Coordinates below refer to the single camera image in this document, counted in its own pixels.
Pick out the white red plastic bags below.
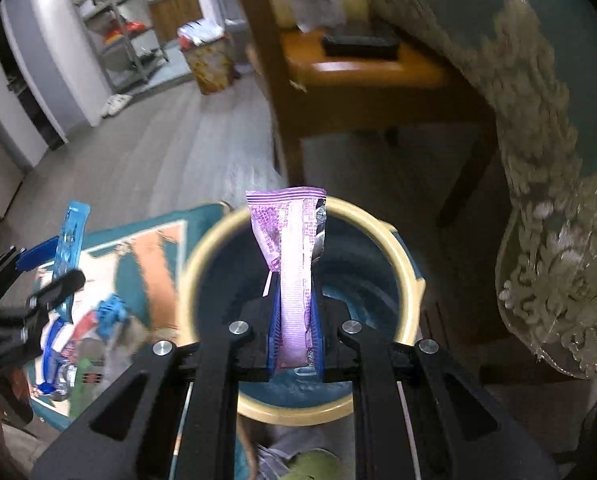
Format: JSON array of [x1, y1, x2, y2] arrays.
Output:
[[177, 19, 227, 52]]

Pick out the pair of white slippers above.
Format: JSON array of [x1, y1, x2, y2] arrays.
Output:
[[101, 93, 134, 119]]

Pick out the white cabinet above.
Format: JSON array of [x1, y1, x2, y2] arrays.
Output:
[[0, 30, 50, 222]]

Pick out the blue crumpled wrapper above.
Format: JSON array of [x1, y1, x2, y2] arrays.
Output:
[[97, 294, 130, 337]]

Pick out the green wrapper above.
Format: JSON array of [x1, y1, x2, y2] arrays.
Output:
[[76, 355, 108, 389]]

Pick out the grey cloth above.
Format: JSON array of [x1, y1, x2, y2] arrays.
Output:
[[238, 425, 355, 480]]

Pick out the wooden kitchen cabinet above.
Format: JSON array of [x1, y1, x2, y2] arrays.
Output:
[[147, 0, 204, 44]]

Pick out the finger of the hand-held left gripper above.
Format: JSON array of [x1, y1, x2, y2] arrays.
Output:
[[26, 269, 86, 318], [0, 239, 62, 292]]

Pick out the teal patterned floor mat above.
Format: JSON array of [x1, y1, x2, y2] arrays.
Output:
[[28, 202, 244, 431]]

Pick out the patterned floral basket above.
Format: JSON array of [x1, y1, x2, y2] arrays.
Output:
[[185, 40, 235, 96]]

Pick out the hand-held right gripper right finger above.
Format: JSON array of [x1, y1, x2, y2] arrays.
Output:
[[311, 280, 561, 480]]

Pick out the light blue snack wrapper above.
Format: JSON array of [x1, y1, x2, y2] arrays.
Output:
[[53, 201, 90, 322]]

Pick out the orange plastic bag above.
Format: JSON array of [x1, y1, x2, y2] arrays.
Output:
[[103, 19, 155, 44]]

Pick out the wooden chair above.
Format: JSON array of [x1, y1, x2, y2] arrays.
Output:
[[228, 0, 504, 231]]

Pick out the red white snack wrapper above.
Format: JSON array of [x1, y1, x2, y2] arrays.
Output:
[[66, 310, 102, 357]]

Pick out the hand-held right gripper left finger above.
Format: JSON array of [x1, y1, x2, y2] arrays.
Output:
[[31, 271, 284, 480]]

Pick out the blue white snack wrapper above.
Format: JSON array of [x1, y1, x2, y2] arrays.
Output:
[[37, 317, 70, 402]]

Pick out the purple snack wrapper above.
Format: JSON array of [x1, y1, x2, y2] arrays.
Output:
[[246, 186, 327, 372]]

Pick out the flat black box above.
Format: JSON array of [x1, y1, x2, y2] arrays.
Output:
[[322, 27, 400, 59]]

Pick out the blue bin with yellow rim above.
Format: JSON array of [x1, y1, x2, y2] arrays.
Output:
[[176, 195, 426, 428]]

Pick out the grey plastic bin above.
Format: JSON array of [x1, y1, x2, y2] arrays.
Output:
[[223, 17, 252, 73]]

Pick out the teal embroidered tablecloth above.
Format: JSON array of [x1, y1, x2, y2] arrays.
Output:
[[363, 0, 597, 382]]

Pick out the grey metal shelf rack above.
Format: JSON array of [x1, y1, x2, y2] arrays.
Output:
[[68, 0, 172, 89]]

